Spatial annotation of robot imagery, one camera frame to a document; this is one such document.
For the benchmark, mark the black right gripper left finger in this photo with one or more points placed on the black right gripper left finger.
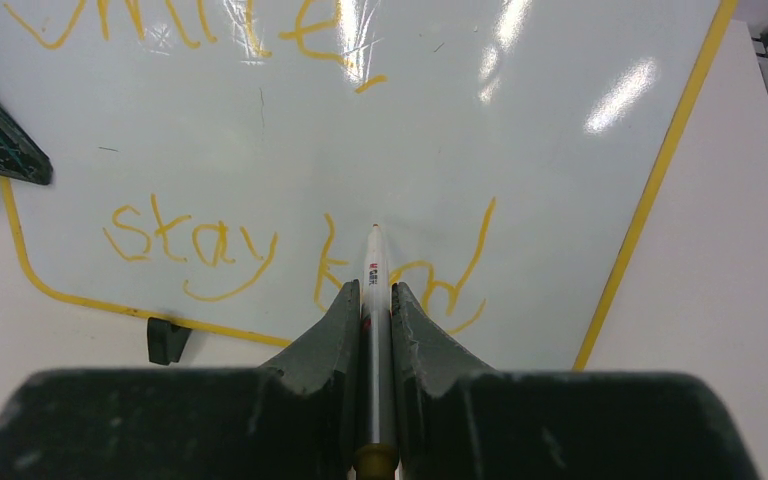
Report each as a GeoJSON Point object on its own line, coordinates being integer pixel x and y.
{"type": "Point", "coordinates": [292, 417]}

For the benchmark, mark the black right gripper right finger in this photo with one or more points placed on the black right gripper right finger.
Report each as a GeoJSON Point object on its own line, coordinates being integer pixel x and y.
{"type": "Point", "coordinates": [459, 418]}

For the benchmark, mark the white marker pen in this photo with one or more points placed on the white marker pen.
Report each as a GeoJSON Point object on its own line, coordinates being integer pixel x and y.
{"type": "Point", "coordinates": [377, 454]}

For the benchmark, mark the yellow framed whiteboard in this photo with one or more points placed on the yellow framed whiteboard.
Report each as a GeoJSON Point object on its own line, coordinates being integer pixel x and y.
{"type": "Point", "coordinates": [221, 163]}

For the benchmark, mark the black left whiteboard stand foot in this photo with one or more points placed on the black left whiteboard stand foot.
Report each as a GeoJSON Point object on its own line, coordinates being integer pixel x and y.
{"type": "Point", "coordinates": [166, 341]}

